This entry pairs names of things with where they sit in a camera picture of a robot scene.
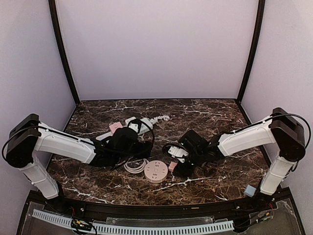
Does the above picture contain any pink cube socket adapter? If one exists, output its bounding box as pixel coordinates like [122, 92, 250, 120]
[109, 122, 123, 134]

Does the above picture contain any pink plug adapter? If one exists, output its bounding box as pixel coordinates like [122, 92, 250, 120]
[168, 162, 177, 172]

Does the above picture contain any white cube socket adapter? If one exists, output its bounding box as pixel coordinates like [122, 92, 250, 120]
[125, 117, 136, 126]

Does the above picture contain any white multicolour power strip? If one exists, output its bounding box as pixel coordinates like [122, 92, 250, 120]
[95, 115, 171, 141]

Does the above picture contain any pink round power socket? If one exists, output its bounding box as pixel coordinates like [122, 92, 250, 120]
[123, 158, 169, 184]

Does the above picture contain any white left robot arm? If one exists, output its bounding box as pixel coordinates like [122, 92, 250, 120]
[1, 114, 155, 200]

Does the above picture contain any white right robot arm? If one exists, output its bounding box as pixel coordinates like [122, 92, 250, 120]
[173, 108, 311, 195]

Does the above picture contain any light blue cube adapter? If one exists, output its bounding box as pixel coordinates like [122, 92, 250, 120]
[244, 185, 256, 197]

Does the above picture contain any small green circuit board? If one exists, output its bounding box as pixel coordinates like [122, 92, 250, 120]
[70, 219, 92, 231]

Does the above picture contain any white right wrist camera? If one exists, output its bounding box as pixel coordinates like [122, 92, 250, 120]
[167, 145, 189, 163]

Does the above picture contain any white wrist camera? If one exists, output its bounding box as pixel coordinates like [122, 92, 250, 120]
[167, 145, 189, 163]
[127, 119, 142, 135]

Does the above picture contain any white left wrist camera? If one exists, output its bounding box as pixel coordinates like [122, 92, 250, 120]
[127, 119, 142, 135]

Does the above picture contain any grey slotted cable duct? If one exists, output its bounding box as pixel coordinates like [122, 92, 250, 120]
[32, 209, 234, 235]

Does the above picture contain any black left frame post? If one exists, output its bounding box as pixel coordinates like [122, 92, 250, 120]
[48, 0, 80, 106]

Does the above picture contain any black frame post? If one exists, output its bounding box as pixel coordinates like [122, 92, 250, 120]
[48, 0, 80, 106]
[236, 0, 266, 104]

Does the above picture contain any black right frame post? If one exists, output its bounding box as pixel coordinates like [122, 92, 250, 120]
[236, 0, 266, 104]

